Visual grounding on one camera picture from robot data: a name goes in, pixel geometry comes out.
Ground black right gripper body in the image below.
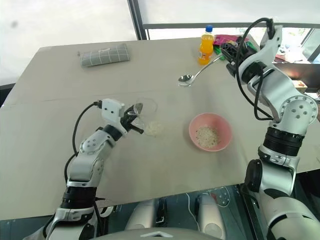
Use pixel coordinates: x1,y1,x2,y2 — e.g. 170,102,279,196
226,46,254,78

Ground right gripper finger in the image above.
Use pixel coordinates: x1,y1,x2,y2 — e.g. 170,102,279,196
220,42,238,55
221,51,237,63

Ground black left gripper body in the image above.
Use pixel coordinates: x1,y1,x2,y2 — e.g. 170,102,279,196
119,105,138,133

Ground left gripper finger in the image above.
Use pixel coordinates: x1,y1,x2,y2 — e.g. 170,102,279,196
128,123,145,135
126,104,142,119

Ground clear glass mug with oatmeal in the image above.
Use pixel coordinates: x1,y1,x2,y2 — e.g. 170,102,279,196
133,97,166,138

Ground silver metal spoon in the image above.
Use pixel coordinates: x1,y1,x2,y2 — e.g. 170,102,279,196
177,54,224,88

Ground oatmeal in pink bowl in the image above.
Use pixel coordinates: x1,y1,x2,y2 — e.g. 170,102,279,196
195,126,222,148

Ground pink bowl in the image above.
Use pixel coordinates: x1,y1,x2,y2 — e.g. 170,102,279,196
188,112,233,152

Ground magenta snack bag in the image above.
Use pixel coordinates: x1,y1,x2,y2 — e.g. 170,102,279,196
214,34,251,47

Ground orange juice bottle blue cap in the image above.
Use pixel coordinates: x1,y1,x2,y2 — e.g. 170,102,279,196
197,24,216,66

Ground grey checked pencil case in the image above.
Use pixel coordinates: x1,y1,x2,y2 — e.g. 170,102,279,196
79,42,132,69

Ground dark side desk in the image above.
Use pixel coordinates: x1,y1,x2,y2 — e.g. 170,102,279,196
274,55,320,94

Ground silver robot left leg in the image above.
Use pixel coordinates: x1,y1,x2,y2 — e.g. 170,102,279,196
124,199,161,231

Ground silver robot leg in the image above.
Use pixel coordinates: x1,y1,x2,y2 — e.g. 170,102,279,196
194,193,226,240
124,199,161,231

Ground grey robot torso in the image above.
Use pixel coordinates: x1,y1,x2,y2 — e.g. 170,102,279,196
91,226,227,240

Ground white round floor device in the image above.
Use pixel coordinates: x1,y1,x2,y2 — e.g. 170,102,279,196
209,186,238,209

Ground silver robot right leg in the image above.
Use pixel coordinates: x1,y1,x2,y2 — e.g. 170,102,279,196
194,193,226,240

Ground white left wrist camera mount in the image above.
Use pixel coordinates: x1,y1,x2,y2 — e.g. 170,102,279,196
100,98,127,136

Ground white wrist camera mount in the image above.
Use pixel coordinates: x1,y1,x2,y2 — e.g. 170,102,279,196
100,98,127,136
236,24,284,76

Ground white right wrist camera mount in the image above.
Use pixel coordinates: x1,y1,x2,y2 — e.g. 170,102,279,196
236,24,284,76

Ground dark horizontal window rail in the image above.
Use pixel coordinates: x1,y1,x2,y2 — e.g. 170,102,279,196
142,21,320,30

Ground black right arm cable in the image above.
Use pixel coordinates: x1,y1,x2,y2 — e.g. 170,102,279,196
234,16,276,122

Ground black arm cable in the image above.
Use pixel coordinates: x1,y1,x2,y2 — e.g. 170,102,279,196
63,99,103,187
234,16,276,122

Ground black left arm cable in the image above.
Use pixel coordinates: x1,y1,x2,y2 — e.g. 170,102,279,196
63,99,103,187

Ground black window frame post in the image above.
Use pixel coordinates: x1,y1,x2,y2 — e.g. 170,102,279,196
126,0,149,41

